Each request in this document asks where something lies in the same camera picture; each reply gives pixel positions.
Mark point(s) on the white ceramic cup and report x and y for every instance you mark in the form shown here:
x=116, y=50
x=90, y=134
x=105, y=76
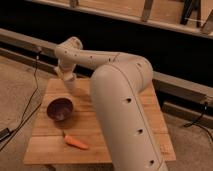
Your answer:
x=70, y=85

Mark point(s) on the black device on floor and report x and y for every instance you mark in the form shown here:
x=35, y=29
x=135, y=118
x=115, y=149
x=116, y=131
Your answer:
x=4, y=134

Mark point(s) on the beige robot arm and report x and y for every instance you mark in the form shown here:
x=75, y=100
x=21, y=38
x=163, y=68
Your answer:
x=117, y=80

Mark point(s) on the wooden table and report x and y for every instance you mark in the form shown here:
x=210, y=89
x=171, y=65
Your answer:
x=46, y=145

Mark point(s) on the orange carrot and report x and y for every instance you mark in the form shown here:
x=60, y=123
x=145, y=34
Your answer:
x=74, y=142

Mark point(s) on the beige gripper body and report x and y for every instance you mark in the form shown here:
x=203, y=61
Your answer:
x=65, y=70

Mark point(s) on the purple ceramic bowl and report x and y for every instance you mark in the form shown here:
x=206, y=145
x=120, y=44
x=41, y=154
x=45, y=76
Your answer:
x=60, y=109

